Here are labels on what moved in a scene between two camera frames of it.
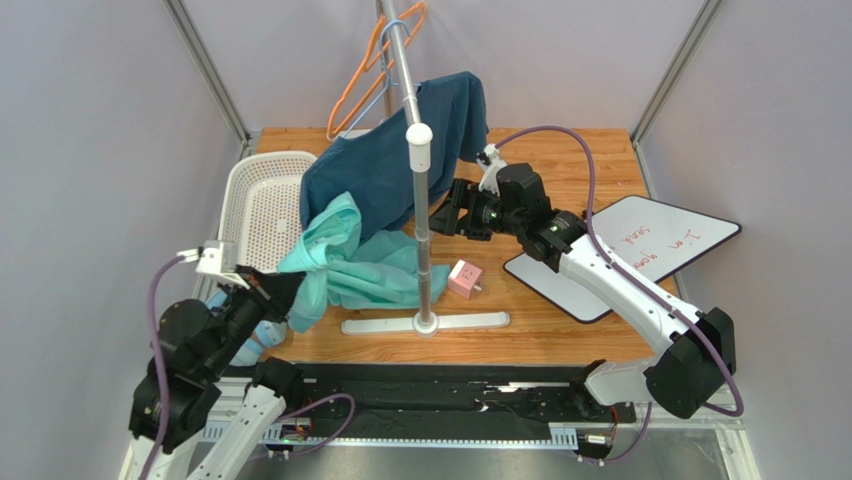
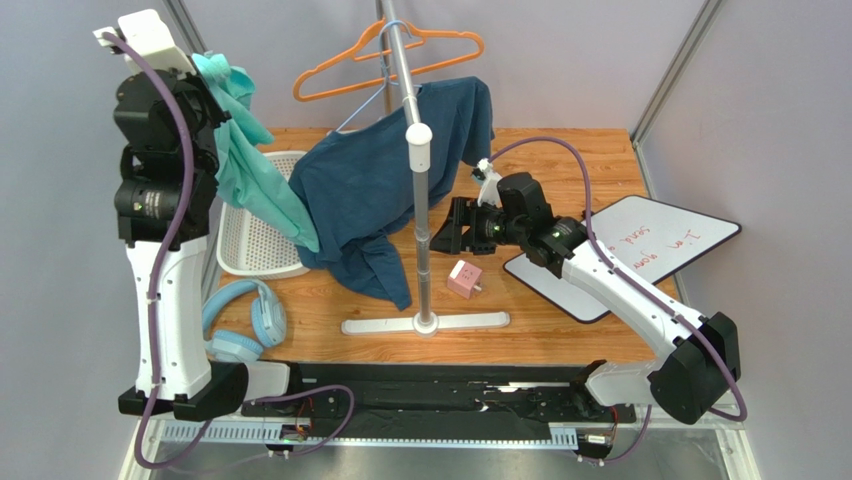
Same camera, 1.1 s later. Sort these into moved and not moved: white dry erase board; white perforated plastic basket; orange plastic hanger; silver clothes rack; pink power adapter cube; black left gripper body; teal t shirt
Moved: black left gripper body; orange plastic hanger; teal t shirt
Not moved: white dry erase board; silver clothes rack; pink power adapter cube; white perforated plastic basket
